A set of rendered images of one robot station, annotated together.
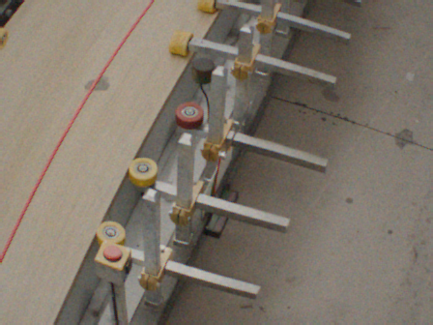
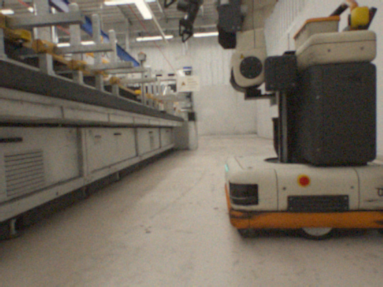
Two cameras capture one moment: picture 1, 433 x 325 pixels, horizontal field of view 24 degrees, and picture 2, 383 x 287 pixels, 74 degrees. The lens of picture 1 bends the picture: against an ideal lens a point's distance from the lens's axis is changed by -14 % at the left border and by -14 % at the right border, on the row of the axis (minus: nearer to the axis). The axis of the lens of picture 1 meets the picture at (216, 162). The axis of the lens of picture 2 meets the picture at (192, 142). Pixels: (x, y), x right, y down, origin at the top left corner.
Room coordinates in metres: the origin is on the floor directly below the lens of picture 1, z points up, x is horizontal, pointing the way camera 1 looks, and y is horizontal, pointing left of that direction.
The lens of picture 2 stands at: (-1.07, 0.24, 0.45)
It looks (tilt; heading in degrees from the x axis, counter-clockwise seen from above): 3 degrees down; 349
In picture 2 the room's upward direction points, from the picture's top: 2 degrees counter-clockwise
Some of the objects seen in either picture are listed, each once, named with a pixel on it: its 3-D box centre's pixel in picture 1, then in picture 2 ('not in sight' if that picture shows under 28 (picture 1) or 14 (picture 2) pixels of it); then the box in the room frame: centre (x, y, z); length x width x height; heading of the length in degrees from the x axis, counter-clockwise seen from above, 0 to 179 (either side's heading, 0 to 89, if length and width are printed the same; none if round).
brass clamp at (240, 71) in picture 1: (245, 61); not in sight; (2.53, -0.07, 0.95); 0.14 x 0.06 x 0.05; 164
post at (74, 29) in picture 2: not in sight; (76, 52); (0.35, 0.56, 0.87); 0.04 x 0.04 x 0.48; 74
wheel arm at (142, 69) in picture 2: not in sight; (111, 72); (0.61, 0.42, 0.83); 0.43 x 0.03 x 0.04; 74
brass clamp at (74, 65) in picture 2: not in sight; (79, 67); (0.37, 0.55, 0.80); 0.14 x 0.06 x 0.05; 164
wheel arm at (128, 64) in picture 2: not in sight; (92, 67); (0.37, 0.49, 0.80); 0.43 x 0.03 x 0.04; 74
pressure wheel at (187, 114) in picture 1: (188, 125); not in sight; (2.33, 0.08, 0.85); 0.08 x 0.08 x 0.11
